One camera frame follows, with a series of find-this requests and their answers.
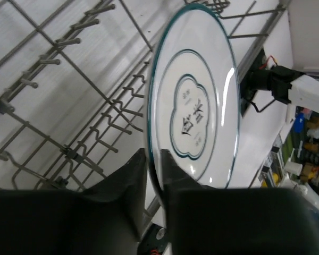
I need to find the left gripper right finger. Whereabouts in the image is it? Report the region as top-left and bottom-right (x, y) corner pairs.
(161, 149), (319, 254)

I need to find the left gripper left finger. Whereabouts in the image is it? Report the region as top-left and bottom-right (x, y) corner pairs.
(0, 149), (147, 254)

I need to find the plain white plate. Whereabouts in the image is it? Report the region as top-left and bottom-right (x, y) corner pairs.
(144, 3), (241, 199)

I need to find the grey wire dish rack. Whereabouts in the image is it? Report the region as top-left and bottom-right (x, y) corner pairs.
(0, 0), (293, 221)

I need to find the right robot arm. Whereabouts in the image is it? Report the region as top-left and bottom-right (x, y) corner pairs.
(247, 65), (319, 113)

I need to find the background clutter of objects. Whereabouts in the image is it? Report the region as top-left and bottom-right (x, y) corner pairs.
(256, 107), (319, 213)

